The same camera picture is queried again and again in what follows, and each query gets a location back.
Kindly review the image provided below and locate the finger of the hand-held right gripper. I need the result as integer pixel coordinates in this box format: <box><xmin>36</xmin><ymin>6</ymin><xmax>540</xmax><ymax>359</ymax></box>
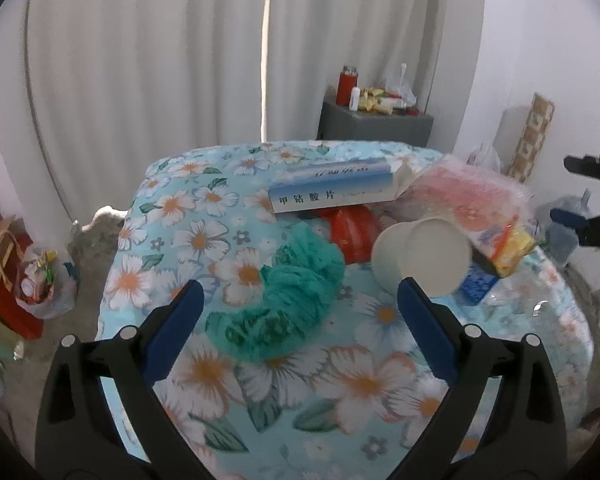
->
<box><xmin>550</xmin><ymin>207</ymin><xmax>600</xmax><ymax>248</ymax></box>
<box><xmin>564</xmin><ymin>125</ymin><xmax>600</xmax><ymax>180</ymax></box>

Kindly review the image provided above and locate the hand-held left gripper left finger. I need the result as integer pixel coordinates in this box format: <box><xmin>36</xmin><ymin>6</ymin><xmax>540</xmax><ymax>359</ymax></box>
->
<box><xmin>34</xmin><ymin>279</ymin><xmax>216</xmax><ymax>480</ymax></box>

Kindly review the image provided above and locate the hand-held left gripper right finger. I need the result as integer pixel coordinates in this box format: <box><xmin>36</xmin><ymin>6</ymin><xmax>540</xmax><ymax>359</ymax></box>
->
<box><xmin>397</xmin><ymin>276</ymin><xmax>567</xmax><ymax>480</ymax></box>

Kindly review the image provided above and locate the yellow snack packet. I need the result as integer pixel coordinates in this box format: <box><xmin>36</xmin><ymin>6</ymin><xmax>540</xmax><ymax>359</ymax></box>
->
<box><xmin>490</xmin><ymin>227</ymin><xmax>537</xmax><ymax>278</ymax></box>

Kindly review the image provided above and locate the blue patterned packet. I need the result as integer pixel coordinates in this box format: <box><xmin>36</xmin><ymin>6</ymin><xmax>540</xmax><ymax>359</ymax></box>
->
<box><xmin>460</xmin><ymin>260</ymin><xmax>501</xmax><ymax>306</ymax></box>

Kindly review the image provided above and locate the white paper cup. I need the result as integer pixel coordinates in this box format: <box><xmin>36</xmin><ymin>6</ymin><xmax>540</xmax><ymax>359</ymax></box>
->
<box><xmin>371</xmin><ymin>217</ymin><xmax>472</xmax><ymax>297</ymax></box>

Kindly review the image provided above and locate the pink clear plastic bag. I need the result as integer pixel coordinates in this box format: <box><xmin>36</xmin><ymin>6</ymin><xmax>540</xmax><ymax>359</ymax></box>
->
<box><xmin>395</xmin><ymin>155</ymin><xmax>531</xmax><ymax>256</ymax></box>

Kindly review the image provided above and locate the red packet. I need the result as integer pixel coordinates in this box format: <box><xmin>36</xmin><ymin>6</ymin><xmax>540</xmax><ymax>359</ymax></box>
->
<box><xmin>329</xmin><ymin>206</ymin><xmax>382</xmax><ymax>263</ymax></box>

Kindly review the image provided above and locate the teal mesh bath sponge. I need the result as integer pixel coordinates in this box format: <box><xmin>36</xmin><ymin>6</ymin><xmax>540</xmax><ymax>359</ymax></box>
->
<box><xmin>205</xmin><ymin>222</ymin><xmax>345</xmax><ymax>363</ymax></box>

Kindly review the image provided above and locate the blue and white medicine box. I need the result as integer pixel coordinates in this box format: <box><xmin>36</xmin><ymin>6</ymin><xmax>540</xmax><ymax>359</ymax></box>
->
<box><xmin>268</xmin><ymin>157</ymin><xmax>413</xmax><ymax>213</ymax></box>

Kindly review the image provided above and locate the tile-patterned roll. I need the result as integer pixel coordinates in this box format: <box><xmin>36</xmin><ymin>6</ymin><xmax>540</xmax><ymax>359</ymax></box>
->
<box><xmin>509</xmin><ymin>92</ymin><xmax>556</xmax><ymax>183</ymax></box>

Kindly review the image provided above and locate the white plastic bag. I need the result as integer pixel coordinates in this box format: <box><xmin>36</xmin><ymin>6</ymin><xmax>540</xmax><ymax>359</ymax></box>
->
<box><xmin>467</xmin><ymin>142</ymin><xmax>503</xmax><ymax>173</ymax></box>

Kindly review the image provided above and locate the blue floral blanket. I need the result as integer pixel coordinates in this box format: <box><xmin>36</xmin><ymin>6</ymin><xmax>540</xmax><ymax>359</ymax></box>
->
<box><xmin>96</xmin><ymin>139</ymin><xmax>595</xmax><ymax>480</ymax></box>

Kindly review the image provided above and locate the cream cloth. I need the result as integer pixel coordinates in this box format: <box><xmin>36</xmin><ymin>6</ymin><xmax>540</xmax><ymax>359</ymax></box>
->
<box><xmin>72</xmin><ymin>205</ymin><xmax>131</xmax><ymax>251</ymax></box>

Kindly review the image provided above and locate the plastic bag of rubbish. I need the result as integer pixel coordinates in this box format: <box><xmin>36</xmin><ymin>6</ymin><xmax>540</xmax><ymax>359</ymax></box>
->
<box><xmin>17</xmin><ymin>249</ymin><xmax>78</xmax><ymax>320</ymax></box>

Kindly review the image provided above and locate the red paper bag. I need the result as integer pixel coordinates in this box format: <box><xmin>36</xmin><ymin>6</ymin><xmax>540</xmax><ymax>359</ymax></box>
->
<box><xmin>0</xmin><ymin>285</ymin><xmax>45</xmax><ymax>340</ymax></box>

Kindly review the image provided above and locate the brown paper bag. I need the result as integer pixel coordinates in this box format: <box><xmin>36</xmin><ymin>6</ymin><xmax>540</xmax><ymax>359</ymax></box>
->
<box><xmin>0</xmin><ymin>215</ymin><xmax>31</xmax><ymax>301</ymax></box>

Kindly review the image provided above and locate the grey cabinet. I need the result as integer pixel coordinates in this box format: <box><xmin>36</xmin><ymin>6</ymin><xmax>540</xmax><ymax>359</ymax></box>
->
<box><xmin>317</xmin><ymin>97</ymin><xmax>435</xmax><ymax>148</ymax></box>

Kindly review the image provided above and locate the red thermos flask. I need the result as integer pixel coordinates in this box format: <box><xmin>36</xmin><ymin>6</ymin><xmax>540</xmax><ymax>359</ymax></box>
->
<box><xmin>336</xmin><ymin>65</ymin><xmax>358</xmax><ymax>107</ymax></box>

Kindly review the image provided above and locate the white curtain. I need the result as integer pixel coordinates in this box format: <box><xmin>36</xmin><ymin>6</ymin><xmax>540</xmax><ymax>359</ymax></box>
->
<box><xmin>0</xmin><ymin>0</ymin><xmax>486</xmax><ymax>221</ymax></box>

